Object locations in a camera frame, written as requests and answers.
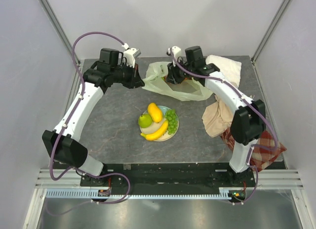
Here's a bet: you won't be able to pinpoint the beige crumpled cloth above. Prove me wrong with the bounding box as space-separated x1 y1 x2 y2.
202 95 234 138

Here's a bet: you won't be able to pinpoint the light green plastic bag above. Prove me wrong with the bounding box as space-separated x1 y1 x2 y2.
142 62 213 101

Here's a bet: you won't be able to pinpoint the red plaid cloth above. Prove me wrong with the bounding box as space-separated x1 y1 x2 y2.
220 128 287 172

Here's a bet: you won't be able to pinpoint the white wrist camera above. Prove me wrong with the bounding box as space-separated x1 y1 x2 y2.
122 43 141 68
166 46 182 67

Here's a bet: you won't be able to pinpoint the yellow fake mango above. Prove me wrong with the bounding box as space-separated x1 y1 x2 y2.
147 103 163 123

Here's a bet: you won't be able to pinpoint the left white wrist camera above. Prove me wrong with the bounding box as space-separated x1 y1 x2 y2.
122 43 141 68

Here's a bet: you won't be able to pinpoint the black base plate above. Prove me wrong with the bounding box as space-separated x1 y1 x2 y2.
80 162 255 195

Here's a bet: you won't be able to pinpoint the light blue cable duct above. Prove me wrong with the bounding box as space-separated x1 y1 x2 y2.
46 189 233 200

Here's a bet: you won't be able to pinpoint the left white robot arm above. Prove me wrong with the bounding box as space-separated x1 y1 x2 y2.
42 48 145 186

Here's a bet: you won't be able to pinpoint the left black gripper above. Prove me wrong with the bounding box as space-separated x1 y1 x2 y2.
111 62 145 89

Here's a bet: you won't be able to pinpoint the green fake apple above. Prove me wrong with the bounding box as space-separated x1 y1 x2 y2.
138 114 153 128

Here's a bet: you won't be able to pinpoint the yellow fake banana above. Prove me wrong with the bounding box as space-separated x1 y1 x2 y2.
140 120 169 141

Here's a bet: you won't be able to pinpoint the white folded towel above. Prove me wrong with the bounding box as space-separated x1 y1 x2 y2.
206 55 241 87

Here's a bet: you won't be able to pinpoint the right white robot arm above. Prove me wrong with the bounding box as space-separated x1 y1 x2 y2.
166 46 266 187

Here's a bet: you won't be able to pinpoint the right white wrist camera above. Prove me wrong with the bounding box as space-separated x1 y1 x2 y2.
166 46 182 67

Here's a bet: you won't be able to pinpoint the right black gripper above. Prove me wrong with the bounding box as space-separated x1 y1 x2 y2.
165 58 195 85

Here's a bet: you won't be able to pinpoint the green fake grapes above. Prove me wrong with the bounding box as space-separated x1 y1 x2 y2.
165 110 178 135

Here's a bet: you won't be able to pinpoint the beige and blue plate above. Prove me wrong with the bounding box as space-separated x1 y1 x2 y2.
139 105 179 142

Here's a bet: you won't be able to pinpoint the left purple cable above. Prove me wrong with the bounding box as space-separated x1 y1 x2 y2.
48 31 128 182

